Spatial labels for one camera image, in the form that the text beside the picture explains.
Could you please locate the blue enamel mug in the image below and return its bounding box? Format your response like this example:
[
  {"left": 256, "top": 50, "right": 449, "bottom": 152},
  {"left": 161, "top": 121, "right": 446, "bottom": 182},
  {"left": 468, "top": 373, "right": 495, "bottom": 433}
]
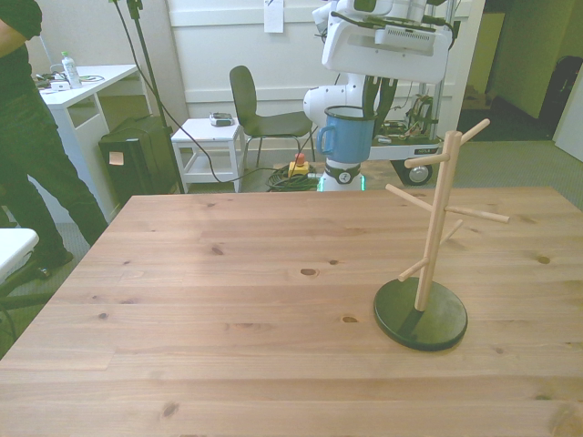
[{"left": 316, "top": 105, "right": 379, "bottom": 164}]

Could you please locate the white wheeled cart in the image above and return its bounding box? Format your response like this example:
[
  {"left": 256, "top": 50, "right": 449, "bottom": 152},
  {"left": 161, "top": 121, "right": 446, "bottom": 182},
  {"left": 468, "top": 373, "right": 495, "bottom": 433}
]
[{"left": 373, "top": 88, "right": 445, "bottom": 188}]

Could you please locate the person in dark clothes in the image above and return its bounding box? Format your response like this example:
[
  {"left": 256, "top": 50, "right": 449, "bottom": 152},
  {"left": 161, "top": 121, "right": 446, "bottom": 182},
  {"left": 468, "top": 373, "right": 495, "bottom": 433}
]
[{"left": 0, "top": 0, "right": 109, "bottom": 279}]

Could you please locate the black tripod stand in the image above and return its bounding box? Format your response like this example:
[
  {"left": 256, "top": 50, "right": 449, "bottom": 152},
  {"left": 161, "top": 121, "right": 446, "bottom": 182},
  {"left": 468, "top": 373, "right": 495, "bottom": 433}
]
[{"left": 107, "top": 0, "right": 186, "bottom": 195}]

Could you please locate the aluminium frame pole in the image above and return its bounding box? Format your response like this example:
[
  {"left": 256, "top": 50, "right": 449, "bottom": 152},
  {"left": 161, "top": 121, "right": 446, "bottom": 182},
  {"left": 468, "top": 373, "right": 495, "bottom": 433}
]
[{"left": 430, "top": 0, "right": 457, "bottom": 140}]

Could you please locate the coiled black cable bundle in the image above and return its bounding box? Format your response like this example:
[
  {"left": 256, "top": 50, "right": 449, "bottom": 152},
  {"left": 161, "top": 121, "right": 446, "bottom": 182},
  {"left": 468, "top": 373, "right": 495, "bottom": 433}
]
[{"left": 265, "top": 163, "right": 320, "bottom": 192}]

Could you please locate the yellow emergency stop button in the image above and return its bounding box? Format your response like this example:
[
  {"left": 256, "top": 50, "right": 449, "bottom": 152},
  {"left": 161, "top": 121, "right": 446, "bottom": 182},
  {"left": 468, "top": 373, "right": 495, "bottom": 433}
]
[{"left": 289, "top": 153, "right": 311, "bottom": 178}]

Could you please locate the clear plastic bottle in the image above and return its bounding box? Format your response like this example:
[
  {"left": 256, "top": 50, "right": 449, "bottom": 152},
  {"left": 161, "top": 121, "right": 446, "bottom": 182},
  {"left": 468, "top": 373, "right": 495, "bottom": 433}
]
[{"left": 61, "top": 50, "right": 83, "bottom": 90}]

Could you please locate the black equipment case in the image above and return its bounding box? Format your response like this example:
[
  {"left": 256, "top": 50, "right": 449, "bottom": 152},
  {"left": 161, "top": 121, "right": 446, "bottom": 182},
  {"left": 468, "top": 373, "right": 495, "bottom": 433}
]
[{"left": 98, "top": 116, "right": 183, "bottom": 206}]

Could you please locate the wooden mug tree stand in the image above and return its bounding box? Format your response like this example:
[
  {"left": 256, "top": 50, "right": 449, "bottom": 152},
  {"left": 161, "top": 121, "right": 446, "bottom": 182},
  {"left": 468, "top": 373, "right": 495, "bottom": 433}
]
[{"left": 373, "top": 117, "right": 511, "bottom": 352}]

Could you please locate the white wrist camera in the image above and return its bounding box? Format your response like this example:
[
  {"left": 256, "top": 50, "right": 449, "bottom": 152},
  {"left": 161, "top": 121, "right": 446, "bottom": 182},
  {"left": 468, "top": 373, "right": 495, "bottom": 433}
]
[{"left": 375, "top": 23, "right": 435, "bottom": 56}]

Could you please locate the dark wooden chair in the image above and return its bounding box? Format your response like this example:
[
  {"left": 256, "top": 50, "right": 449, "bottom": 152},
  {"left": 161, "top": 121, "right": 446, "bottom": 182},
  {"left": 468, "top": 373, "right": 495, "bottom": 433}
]
[{"left": 229, "top": 65, "right": 320, "bottom": 168}]

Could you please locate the white square stool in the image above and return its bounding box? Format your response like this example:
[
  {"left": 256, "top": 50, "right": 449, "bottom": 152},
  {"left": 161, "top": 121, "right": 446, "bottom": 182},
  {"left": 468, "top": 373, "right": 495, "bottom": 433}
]
[{"left": 170, "top": 117, "right": 247, "bottom": 193}]

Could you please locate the long black cable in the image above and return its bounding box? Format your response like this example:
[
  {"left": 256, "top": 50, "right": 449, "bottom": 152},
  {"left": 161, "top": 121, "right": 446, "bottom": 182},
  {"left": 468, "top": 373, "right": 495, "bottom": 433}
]
[{"left": 113, "top": 0, "right": 292, "bottom": 186}]

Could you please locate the white desk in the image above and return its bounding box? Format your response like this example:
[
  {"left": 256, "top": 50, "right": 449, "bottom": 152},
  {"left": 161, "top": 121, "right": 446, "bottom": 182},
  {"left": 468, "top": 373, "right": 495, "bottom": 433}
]
[{"left": 38, "top": 63, "right": 151, "bottom": 224}]

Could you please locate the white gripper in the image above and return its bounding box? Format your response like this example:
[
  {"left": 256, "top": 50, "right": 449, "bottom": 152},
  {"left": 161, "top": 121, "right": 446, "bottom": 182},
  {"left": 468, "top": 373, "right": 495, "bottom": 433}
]
[{"left": 321, "top": 8, "right": 446, "bottom": 127}]

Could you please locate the black office chair base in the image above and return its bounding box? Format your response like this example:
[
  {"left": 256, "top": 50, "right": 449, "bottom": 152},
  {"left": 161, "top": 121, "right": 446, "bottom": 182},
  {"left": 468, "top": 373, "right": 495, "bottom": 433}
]
[{"left": 0, "top": 259, "right": 56, "bottom": 338}]

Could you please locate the white paper sheet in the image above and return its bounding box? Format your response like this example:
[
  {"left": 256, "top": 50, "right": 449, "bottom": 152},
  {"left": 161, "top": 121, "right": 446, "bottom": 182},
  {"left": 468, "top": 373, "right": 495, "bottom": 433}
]
[{"left": 263, "top": 0, "right": 286, "bottom": 34}]

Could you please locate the white rounded table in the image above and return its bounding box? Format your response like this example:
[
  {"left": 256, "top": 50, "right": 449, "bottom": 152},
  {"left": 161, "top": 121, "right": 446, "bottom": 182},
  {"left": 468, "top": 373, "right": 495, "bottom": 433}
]
[{"left": 0, "top": 227, "right": 40, "bottom": 283}]

